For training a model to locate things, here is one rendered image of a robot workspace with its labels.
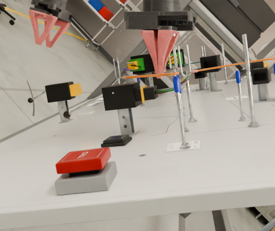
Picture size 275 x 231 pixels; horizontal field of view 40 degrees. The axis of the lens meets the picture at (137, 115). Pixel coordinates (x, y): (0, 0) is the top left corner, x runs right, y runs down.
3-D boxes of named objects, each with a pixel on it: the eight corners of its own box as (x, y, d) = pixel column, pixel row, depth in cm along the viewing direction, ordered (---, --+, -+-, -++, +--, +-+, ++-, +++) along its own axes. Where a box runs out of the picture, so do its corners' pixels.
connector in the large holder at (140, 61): (145, 69, 128) (143, 57, 128) (139, 70, 126) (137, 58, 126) (133, 71, 132) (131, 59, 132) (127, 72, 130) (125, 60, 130)
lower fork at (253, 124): (260, 126, 57) (251, 32, 55) (249, 128, 57) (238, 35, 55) (258, 124, 59) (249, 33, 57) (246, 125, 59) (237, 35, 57)
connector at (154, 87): (132, 99, 66) (131, 88, 66) (159, 96, 65) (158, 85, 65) (128, 102, 63) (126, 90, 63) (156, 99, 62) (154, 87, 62)
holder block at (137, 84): (113, 107, 68) (109, 85, 68) (142, 103, 67) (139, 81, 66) (104, 111, 64) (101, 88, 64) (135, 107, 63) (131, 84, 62)
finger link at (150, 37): (150, 75, 63) (151, 18, 61) (193, 77, 61) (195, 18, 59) (139, 79, 57) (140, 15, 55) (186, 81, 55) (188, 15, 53)
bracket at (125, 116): (126, 132, 69) (121, 106, 68) (138, 131, 68) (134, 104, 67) (117, 138, 64) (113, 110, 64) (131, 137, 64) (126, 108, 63)
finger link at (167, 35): (137, 75, 64) (137, 19, 62) (178, 77, 62) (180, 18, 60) (124, 78, 58) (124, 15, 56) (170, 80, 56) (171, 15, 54)
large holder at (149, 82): (180, 88, 142) (175, 50, 140) (149, 96, 129) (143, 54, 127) (166, 89, 146) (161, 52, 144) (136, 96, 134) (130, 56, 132)
